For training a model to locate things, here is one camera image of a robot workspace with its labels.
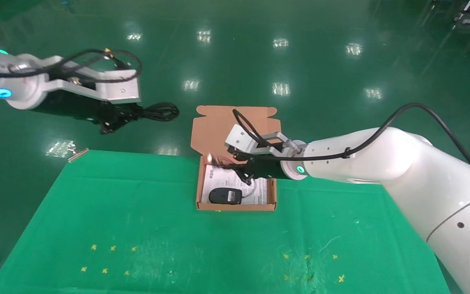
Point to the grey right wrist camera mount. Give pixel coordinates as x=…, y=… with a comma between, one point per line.
x=239, y=139

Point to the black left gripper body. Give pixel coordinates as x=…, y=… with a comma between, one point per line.
x=72, y=106

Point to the black computer mouse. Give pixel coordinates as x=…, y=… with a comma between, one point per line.
x=218, y=196

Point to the brown cardboard box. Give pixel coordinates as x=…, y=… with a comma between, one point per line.
x=214, y=126

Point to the white printed paper sheet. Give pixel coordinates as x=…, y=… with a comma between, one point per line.
x=218, y=177

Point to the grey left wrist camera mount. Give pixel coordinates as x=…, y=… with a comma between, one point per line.
x=116, y=87

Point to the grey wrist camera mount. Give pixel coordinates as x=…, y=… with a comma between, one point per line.
x=116, y=87
x=239, y=139

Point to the green table cloth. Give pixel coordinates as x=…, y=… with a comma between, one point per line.
x=137, y=212

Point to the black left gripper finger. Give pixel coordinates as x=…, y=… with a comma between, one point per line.
x=127, y=111
x=112, y=123

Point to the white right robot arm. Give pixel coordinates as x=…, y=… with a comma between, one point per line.
x=422, y=175

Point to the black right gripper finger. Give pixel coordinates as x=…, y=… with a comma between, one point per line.
x=244, y=157
x=247, y=175

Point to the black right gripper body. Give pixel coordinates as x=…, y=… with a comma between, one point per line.
x=269, y=168

